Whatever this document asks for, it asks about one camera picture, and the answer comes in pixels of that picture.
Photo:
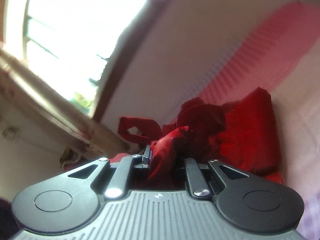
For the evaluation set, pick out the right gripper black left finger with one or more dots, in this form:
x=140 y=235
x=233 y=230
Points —
x=119 y=182

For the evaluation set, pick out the beige curtain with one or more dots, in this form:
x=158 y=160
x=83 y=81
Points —
x=58 y=117

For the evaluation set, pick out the wooden window frame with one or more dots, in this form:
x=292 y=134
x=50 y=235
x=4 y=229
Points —
x=68 y=44

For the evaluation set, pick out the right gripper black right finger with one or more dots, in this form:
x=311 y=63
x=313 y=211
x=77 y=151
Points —
x=197 y=176

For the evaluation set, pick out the red puffer jacket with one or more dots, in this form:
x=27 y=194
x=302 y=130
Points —
x=241 y=133

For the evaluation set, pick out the pink patterned bed sheet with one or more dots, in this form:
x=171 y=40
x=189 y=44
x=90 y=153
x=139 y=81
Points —
x=281 y=56

